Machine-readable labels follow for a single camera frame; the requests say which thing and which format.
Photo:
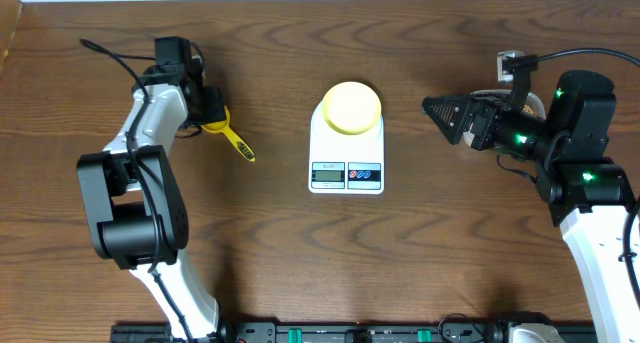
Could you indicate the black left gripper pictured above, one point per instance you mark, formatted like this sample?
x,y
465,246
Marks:
x,y
211,108

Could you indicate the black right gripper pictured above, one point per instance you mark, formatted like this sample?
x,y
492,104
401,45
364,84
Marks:
x,y
489,109

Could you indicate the yellow plastic measuring scoop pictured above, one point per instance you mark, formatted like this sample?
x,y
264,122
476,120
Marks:
x,y
224,127

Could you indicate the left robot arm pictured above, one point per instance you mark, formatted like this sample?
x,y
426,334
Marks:
x,y
134,208

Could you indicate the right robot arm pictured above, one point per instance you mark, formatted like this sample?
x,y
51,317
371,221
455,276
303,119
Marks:
x,y
589,197

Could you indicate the yellow plastic bowl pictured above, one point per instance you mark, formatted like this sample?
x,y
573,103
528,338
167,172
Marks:
x,y
351,108

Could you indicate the white digital kitchen scale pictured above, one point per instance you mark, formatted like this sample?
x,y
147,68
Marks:
x,y
345,164

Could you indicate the pile of soybeans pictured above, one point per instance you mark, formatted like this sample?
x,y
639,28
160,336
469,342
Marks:
x,y
528,109

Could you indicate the clear plastic container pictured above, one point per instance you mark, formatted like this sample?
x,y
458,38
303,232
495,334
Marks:
x,y
531,100

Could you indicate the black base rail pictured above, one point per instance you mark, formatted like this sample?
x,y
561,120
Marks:
x,y
272,333

